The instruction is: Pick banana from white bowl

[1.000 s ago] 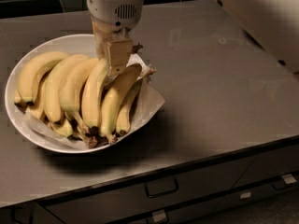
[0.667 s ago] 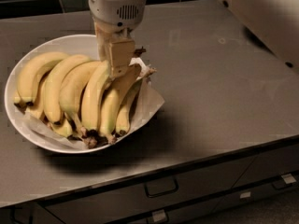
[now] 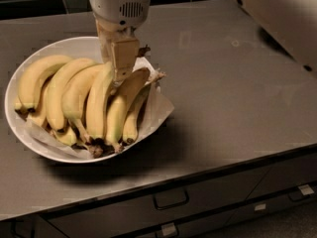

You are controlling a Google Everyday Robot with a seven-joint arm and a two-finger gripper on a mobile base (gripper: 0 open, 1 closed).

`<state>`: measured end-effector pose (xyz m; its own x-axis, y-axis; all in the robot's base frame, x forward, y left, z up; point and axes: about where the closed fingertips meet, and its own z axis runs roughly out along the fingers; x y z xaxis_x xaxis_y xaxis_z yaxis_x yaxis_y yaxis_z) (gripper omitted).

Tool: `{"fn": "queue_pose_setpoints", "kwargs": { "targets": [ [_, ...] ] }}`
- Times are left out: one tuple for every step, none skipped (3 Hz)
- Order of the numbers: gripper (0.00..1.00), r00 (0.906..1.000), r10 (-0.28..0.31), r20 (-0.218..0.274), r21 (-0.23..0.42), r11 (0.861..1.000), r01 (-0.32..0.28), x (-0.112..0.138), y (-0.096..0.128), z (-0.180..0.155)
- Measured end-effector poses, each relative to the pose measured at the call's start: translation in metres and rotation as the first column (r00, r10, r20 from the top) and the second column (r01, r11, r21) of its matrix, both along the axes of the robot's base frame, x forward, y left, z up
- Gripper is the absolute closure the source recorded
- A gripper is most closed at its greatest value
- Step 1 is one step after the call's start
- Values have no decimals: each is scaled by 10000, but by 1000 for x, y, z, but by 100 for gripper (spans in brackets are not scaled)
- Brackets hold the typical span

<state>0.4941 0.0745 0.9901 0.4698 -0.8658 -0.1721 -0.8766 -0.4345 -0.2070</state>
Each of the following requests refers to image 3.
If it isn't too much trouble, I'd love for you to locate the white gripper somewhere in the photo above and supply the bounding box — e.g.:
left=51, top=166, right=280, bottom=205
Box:
left=89, top=0, right=151, bottom=85

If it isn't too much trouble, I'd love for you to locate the curved yellow banana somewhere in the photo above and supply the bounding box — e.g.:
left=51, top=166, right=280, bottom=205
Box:
left=86, top=58, right=116, bottom=140

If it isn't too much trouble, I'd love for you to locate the large white bowl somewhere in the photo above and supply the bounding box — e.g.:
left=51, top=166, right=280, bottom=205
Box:
left=4, top=36, right=166, bottom=165

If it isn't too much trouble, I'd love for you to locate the yellow banana behind front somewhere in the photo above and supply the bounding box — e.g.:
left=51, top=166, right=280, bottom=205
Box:
left=105, top=67, right=150, bottom=153

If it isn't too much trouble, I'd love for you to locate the rightmost lower yellow banana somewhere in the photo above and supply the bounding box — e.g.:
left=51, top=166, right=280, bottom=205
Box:
left=122, top=72, right=166, bottom=145

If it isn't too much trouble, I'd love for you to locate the leftmost yellow banana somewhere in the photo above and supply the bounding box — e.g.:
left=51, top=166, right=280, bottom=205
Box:
left=17, top=55, right=72, bottom=112

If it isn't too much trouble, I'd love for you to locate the dark drawer front left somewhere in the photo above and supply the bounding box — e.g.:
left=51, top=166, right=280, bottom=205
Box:
left=47, top=163, right=272, bottom=238

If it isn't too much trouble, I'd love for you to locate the dark drawer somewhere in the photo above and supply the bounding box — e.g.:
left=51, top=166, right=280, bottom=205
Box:
left=47, top=163, right=272, bottom=238
left=249, top=154, right=317, bottom=199

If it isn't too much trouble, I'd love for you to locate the dark drawer front right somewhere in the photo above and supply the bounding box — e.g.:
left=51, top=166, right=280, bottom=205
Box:
left=249, top=154, right=317, bottom=199

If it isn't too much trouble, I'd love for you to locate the black drawer handle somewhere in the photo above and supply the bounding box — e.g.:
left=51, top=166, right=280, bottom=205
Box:
left=153, top=188, right=189, bottom=210

